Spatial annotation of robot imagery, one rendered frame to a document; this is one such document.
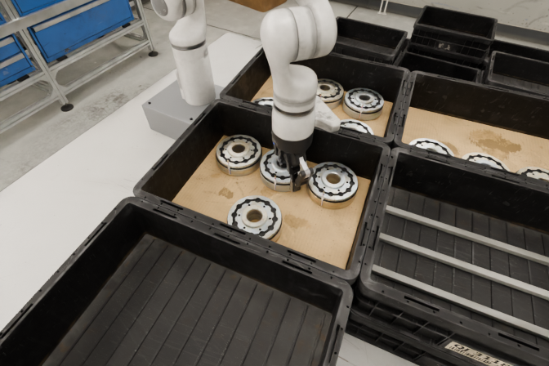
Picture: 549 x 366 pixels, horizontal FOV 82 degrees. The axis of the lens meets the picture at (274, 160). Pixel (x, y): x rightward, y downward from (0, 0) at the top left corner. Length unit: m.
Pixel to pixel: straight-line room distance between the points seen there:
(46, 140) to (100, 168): 1.44
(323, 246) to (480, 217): 0.33
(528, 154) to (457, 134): 0.16
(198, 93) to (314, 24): 0.55
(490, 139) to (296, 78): 0.59
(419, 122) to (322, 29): 0.52
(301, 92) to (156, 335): 0.43
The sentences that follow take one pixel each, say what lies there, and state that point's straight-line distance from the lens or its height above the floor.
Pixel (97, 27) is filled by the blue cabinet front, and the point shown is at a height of 0.39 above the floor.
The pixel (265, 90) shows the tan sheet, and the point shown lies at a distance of 0.94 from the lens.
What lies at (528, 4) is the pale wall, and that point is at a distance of 3.68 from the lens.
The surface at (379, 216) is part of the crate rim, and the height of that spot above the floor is 0.93.
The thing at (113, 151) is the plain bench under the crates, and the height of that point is 0.70.
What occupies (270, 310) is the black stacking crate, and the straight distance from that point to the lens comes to 0.57.
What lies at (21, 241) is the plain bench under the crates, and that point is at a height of 0.70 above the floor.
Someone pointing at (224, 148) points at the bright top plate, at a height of 0.86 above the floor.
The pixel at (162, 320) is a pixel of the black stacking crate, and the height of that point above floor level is 0.83.
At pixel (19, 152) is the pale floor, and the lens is 2.44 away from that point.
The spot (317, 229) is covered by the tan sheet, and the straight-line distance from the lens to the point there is 0.63.
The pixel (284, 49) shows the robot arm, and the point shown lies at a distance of 0.44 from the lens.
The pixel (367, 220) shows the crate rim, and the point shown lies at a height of 0.93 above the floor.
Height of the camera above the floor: 1.37
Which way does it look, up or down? 47 degrees down
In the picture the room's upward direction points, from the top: straight up
